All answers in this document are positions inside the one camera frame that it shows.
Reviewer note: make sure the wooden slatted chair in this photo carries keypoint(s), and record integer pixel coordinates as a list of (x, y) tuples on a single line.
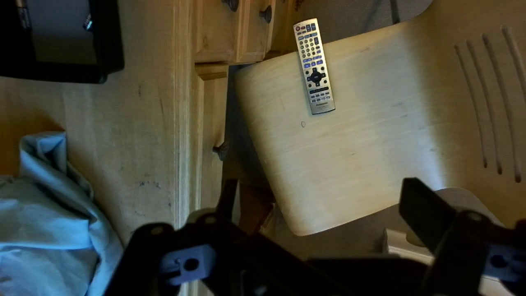
[(355, 153)]

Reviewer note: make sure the wooden roll-top desk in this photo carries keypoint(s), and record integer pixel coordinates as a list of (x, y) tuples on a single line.
[(136, 137)]

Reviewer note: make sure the grey remote control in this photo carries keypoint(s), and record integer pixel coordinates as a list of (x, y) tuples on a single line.
[(314, 68)]

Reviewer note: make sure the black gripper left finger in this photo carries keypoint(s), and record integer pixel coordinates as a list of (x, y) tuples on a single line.
[(218, 263)]

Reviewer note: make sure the crumpled blue cloth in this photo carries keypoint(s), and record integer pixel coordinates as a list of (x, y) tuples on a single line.
[(49, 231)]

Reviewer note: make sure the black plastic tray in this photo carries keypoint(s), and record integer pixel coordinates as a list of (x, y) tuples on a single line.
[(108, 38)]

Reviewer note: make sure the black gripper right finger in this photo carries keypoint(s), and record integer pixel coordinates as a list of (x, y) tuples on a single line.
[(470, 257)]

